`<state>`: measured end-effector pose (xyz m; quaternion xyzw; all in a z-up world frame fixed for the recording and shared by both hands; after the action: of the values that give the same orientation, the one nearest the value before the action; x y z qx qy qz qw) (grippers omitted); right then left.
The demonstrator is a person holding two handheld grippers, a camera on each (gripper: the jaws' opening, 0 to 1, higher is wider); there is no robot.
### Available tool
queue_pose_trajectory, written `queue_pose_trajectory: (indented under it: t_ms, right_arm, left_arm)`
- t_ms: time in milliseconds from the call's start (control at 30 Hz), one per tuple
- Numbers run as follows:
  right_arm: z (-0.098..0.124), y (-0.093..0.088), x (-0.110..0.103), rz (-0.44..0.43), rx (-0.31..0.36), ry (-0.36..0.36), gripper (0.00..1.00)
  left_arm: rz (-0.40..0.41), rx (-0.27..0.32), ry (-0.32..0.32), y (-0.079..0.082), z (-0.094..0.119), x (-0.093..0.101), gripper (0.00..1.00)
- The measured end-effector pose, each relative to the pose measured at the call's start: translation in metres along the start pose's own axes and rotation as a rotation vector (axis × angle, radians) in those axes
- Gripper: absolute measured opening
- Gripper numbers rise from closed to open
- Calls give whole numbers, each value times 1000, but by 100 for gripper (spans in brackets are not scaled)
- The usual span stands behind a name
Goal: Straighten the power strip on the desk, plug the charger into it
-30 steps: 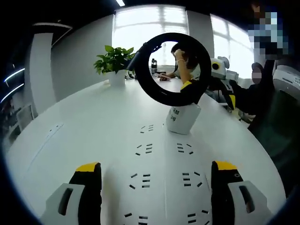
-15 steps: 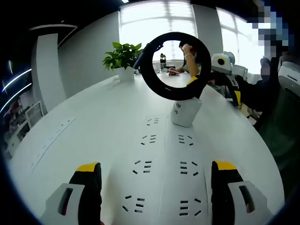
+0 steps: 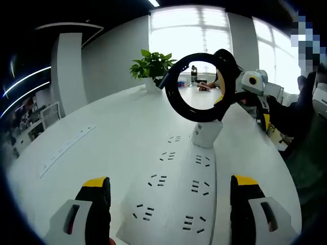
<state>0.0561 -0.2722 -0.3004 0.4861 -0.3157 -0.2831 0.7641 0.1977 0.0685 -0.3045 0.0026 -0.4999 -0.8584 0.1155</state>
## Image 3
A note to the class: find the white desk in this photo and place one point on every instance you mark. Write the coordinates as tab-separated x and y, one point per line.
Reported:
115	122

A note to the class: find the person's left hand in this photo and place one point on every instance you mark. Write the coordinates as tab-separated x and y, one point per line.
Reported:
112	242

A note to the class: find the white power strip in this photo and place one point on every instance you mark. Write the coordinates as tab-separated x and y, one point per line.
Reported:
176	194

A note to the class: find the dark drink bottle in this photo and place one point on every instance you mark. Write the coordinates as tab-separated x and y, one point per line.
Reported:
194	71

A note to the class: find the white charger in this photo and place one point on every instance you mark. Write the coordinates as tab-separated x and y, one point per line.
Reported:
207	134

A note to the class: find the green potted plant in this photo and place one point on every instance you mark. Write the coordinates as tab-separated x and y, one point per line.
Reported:
150	66

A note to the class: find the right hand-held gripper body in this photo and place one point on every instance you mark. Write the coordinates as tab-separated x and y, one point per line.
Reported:
260	85

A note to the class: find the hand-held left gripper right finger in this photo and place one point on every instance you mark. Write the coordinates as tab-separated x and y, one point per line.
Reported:
242	211

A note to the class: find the white mesh office chair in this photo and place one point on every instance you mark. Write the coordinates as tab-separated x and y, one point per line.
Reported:
51	114

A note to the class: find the flat white desk socket panel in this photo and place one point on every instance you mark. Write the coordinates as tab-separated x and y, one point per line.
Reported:
66	150

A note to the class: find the white grey worn device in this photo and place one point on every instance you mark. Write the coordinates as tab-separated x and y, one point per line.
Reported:
320	99

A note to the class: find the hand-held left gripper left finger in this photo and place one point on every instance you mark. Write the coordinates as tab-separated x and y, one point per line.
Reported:
97	211

